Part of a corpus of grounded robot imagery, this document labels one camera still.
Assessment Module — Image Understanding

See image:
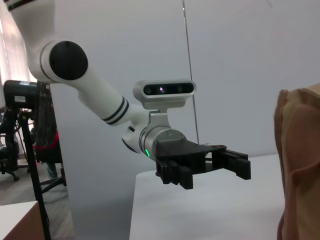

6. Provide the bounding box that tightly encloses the khaki canvas food bag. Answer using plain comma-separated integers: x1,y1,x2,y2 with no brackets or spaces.
273,83,320,240

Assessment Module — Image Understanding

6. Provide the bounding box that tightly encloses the black device on stand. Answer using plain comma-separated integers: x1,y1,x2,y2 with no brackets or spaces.
2,79,41,112

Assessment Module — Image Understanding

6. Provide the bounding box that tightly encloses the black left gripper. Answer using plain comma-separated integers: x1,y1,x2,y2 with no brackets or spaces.
153,140,252,190

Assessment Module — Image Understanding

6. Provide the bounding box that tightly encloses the white side table wooden edge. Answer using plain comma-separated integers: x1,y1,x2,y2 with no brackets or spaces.
0,199,52,240

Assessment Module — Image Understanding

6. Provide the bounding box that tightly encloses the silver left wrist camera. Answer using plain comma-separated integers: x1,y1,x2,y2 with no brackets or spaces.
132,79,197,110

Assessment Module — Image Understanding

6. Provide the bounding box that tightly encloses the white window roller blind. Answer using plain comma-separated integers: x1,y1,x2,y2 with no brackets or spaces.
0,4,31,83

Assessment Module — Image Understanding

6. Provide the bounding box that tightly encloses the silver left camera mount bracket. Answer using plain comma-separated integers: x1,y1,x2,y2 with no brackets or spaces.
148,108,171,131

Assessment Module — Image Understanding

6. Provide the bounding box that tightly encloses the black stand pole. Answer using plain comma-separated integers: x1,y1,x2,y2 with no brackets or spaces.
17,109,52,240

